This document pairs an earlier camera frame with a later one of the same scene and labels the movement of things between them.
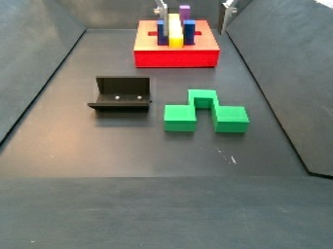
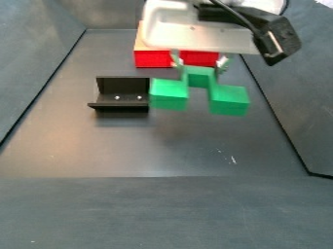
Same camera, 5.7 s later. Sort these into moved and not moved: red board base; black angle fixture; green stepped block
Moved: green stepped block
Not moved: black angle fixture; red board base
